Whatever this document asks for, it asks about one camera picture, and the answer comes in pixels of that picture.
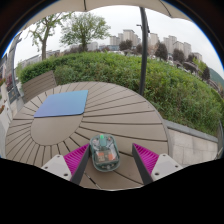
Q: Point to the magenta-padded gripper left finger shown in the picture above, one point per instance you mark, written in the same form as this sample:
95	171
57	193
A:
76	158

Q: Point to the dark metal post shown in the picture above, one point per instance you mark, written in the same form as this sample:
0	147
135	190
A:
14	71

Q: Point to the full leafy green tree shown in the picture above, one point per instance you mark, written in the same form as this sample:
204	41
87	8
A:
85	28

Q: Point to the blue rectangular mouse pad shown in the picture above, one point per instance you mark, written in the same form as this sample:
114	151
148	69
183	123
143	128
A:
63	103

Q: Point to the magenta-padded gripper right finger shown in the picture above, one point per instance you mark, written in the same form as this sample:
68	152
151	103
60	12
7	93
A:
146	158

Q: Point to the grey slatted outdoor chair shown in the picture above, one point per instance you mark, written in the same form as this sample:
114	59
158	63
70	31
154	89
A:
38	84

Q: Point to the beige patio umbrella with pole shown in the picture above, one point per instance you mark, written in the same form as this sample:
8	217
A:
143	53

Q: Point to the metal railing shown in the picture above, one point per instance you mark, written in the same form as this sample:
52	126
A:
220	140

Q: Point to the distant apartment buildings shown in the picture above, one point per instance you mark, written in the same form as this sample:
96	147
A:
171	42

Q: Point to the thin sparse tree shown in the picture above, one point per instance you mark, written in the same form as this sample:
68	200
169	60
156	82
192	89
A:
44	40

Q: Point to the transparent green computer mouse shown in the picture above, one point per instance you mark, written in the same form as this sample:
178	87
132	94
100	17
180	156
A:
104	154

